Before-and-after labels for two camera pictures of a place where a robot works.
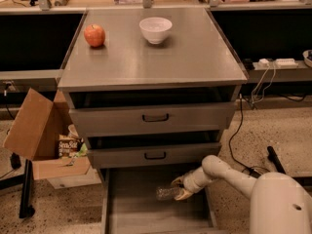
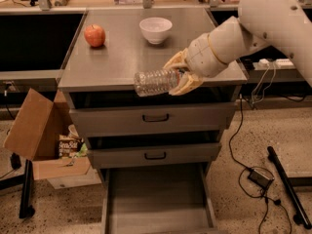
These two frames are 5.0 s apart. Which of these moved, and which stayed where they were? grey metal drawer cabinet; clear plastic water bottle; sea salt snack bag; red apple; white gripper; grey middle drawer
Moved: clear plastic water bottle; white gripper
Stayed: sea salt snack bag; red apple; grey middle drawer; grey metal drawer cabinet
